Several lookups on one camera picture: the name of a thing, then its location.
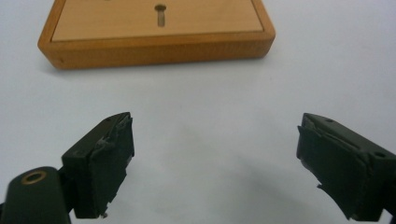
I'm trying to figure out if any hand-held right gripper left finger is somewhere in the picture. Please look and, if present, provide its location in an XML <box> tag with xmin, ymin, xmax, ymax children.
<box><xmin>61</xmin><ymin>111</ymin><xmax>135</xmax><ymax>219</ymax></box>

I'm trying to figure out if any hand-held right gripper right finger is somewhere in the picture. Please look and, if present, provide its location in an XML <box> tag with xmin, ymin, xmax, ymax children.
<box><xmin>296</xmin><ymin>112</ymin><xmax>396</xmax><ymax>222</ymax></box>

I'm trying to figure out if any wooden picture frame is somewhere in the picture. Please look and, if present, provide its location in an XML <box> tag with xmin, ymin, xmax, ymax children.
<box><xmin>37</xmin><ymin>0</ymin><xmax>276</xmax><ymax>70</ymax></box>

